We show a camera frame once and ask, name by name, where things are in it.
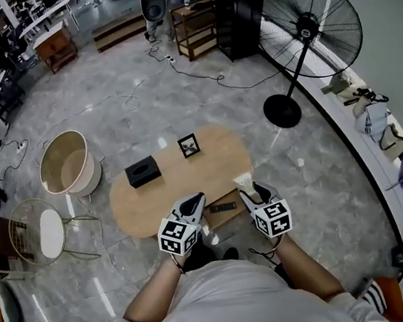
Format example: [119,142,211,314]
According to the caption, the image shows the person's white shirt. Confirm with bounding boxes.
[82,237,391,322]

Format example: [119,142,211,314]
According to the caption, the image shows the round wooden table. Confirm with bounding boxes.
[100,118,262,243]

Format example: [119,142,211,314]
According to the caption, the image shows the person's left forearm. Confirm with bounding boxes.
[115,252,192,322]

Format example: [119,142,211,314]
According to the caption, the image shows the person's black trousers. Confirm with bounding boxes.
[180,239,240,272]

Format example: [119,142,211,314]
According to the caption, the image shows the clear bag of cotton swabs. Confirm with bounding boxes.
[230,171,259,201]

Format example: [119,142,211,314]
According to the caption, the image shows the gold wire chair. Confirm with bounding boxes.
[4,188,106,272]

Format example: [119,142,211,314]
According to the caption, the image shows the black remote control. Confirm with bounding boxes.
[208,200,239,214]

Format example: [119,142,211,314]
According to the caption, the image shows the grey-green bag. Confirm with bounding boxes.
[318,68,370,109]

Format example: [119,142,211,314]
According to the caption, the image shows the black floor cable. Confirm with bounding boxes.
[145,21,284,102]

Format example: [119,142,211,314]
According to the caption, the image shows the person's right forearm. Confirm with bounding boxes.
[272,228,347,309]

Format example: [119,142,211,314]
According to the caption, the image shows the black white striped pillow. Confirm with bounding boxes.
[358,277,389,317]

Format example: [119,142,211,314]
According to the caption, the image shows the wooden step platform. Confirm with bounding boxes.
[90,13,151,54]

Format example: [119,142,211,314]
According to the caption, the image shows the black leather tissue box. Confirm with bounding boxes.
[122,153,164,190]

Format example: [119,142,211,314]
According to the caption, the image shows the black cabinet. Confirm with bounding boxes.
[210,0,277,65]

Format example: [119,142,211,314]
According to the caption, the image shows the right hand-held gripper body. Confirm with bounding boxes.
[249,197,295,241]

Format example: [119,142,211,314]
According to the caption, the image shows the black picture frame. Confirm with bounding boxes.
[176,131,202,160]

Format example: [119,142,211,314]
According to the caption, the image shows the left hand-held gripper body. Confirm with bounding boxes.
[154,209,206,259]

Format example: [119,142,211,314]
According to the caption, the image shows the beige bag with black strap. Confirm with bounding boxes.
[347,85,392,119]

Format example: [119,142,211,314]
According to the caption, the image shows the black standing fan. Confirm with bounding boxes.
[246,0,376,132]

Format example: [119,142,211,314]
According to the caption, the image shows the olive tote bag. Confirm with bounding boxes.
[376,121,403,165]

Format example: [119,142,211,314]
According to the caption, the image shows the pale blue bag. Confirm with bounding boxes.
[350,101,396,139]

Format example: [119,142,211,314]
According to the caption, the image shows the round beige glass-top table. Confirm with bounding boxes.
[33,126,107,203]

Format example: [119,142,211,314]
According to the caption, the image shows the black wrist band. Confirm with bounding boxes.
[169,252,186,277]

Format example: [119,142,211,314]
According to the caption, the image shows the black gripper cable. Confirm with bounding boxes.
[246,236,289,274]

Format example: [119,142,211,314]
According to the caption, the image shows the wooden shelf rack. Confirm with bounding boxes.
[168,0,226,63]

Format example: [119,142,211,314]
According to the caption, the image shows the small brown wooden cabinet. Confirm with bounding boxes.
[30,19,82,76]

